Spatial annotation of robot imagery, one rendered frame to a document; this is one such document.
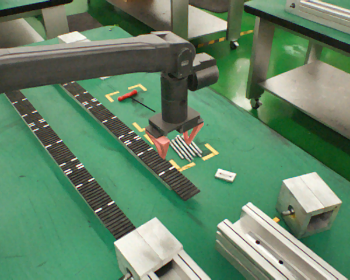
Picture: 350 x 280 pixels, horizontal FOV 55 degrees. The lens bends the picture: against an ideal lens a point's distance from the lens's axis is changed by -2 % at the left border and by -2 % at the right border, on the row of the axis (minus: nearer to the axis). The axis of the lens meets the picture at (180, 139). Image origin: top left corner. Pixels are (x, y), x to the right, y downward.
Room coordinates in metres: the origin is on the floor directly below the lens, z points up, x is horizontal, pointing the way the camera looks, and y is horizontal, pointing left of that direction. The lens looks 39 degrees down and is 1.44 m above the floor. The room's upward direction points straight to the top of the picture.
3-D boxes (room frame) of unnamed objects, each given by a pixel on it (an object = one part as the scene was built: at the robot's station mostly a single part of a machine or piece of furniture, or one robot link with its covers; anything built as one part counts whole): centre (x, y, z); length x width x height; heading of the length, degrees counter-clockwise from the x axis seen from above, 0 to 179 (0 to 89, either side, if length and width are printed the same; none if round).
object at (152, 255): (0.38, 0.07, 0.83); 0.12 x 0.09 x 0.10; 129
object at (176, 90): (0.63, 0.01, 1.08); 0.07 x 0.06 x 0.07; 125
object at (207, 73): (0.65, -0.02, 1.12); 0.12 x 0.09 x 0.12; 125
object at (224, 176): (0.66, -0.12, 0.78); 0.05 x 0.03 x 0.01; 65
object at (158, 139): (0.61, 0.03, 0.95); 0.07 x 0.07 x 0.09; 40
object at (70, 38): (1.40, 0.48, 0.83); 0.11 x 0.10 x 0.10; 129
